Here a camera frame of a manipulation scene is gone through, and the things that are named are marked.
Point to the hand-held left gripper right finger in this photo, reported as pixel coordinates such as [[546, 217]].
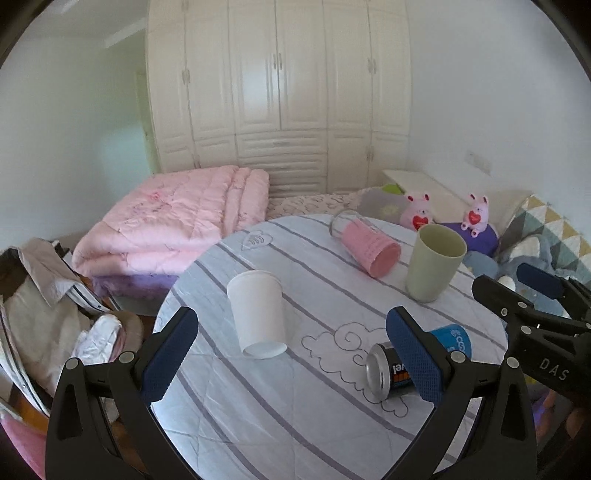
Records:
[[415, 357]]

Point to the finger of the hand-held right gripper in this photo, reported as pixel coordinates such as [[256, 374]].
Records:
[[540, 279], [496, 293]]

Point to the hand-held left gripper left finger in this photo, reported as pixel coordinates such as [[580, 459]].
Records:
[[168, 357]]

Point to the white paper cup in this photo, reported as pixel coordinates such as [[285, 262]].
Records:
[[256, 309]]

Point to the blue paper cup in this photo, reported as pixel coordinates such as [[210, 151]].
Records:
[[450, 339]]

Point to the pale green cup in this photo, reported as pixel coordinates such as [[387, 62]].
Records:
[[429, 272]]

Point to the pink ribbed cup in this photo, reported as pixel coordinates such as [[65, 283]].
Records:
[[369, 247]]

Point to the grey-blue plush toy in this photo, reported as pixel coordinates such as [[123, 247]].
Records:
[[531, 251]]

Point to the blue plush toy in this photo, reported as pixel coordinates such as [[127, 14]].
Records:
[[480, 265]]

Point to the purple plush cushion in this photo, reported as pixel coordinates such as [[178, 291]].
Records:
[[485, 242]]

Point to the triangle pattern pillow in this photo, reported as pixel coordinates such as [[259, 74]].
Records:
[[554, 221]]

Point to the white plastic package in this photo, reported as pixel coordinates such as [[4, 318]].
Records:
[[99, 337]]

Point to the pink plush bunny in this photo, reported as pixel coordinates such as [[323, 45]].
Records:
[[417, 214], [478, 217]]

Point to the purple folded blanket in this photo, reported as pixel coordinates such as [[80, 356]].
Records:
[[134, 284]]

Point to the folded pink quilt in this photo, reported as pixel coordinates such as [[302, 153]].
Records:
[[175, 221]]

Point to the pile of clothes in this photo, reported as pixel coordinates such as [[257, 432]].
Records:
[[37, 314]]

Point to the clear plastic storage box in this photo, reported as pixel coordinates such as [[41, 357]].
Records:
[[381, 205]]

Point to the pink cloth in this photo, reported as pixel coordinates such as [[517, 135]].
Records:
[[21, 447]]

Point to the patterned bed sheet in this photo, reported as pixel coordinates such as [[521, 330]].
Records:
[[309, 203]]

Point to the white wardrobe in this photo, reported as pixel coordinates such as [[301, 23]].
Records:
[[281, 92]]

